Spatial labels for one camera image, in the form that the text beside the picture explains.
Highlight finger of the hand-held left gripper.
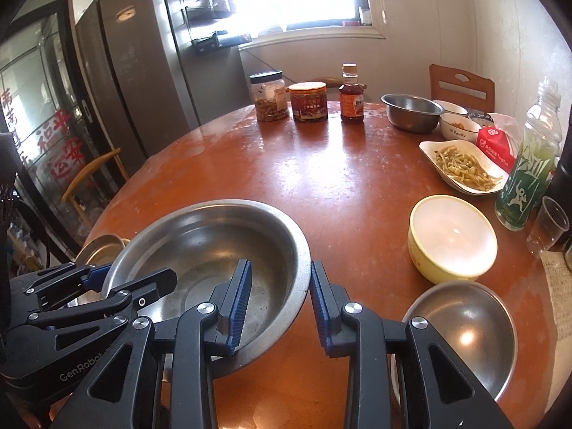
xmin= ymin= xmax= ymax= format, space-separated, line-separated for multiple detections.
xmin=11 ymin=263 xmax=113 ymax=310
xmin=27 ymin=268 xmax=178 ymax=354

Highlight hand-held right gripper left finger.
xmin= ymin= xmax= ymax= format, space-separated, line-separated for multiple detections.
xmin=49 ymin=258 xmax=253 ymax=429

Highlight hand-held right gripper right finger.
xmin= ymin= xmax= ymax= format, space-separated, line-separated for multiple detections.
xmin=310 ymin=259 xmax=514 ymax=429

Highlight steel pan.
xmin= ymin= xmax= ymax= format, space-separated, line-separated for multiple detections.
xmin=74 ymin=235 xmax=130 ymax=278

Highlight large steel bowl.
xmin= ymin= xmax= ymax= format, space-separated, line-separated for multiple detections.
xmin=102 ymin=199 xmax=312 ymax=383

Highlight yellow bowl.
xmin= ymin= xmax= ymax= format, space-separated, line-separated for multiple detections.
xmin=408 ymin=195 xmax=498 ymax=285

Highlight small steel bowl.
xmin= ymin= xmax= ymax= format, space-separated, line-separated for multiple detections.
xmin=391 ymin=281 xmax=518 ymax=407

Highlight curved wooden chair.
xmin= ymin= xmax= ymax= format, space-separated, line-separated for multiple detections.
xmin=61 ymin=147 xmax=130 ymax=228
xmin=324 ymin=77 xmax=369 ymax=91

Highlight glass door with red lettering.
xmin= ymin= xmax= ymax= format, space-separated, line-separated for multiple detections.
xmin=0 ymin=13 xmax=112 ymax=278

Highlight white oval dish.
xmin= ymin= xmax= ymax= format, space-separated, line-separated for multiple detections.
xmin=419 ymin=139 xmax=510 ymax=196

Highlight pickled vegetable strips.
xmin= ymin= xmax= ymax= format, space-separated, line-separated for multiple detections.
xmin=433 ymin=145 xmax=503 ymax=191

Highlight red tin can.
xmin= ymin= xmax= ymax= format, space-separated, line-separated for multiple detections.
xmin=288 ymin=82 xmax=329 ymax=124

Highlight brown sauce bottle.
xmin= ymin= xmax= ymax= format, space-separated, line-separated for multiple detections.
xmin=339 ymin=63 xmax=366 ymax=125

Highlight clear jar with black lid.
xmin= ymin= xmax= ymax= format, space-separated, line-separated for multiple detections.
xmin=249 ymin=70 xmax=291 ymax=123

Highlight grey refrigerator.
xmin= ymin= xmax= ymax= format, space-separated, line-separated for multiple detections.
xmin=74 ymin=0 xmax=251 ymax=171

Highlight white printed bowl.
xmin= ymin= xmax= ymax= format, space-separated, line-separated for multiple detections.
xmin=439 ymin=113 xmax=482 ymax=140

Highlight red snack packet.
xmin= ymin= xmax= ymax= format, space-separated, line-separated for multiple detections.
xmin=474 ymin=125 xmax=521 ymax=174

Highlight paper sheet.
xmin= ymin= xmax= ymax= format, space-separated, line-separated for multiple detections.
xmin=538 ymin=250 xmax=572 ymax=354

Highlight plain white bowl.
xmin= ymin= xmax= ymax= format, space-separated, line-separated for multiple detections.
xmin=431 ymin=99 xmax=469 ymax=117

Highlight green drink bottle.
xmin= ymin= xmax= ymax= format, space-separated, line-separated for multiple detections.
xmin=494 ymin=76 xmax=564 ymax=232

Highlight clear plastic cup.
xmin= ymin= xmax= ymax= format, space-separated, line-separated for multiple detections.
xmin=526 ymin=197 xmax=570 ymax=258

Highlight white plastic bag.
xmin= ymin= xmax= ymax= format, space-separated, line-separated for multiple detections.
xmin=486 ymin=113 xmax=523 ymax=141

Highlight wooden chair with slotted back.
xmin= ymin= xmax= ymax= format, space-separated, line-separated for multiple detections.
xmin=429 ymin=64 xmax=496 ymax=114

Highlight black thermos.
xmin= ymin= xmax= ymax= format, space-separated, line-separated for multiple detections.
xmin=543 ymin=112 xmax=572 ymax=251

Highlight thin wall cable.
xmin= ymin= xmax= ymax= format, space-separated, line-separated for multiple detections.
xmin=246 ymin=47 xmax=287 ymax=74

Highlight black wire racks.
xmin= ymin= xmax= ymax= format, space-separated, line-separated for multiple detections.
xmin=161 ymin=0 xmax=251 ymax=54

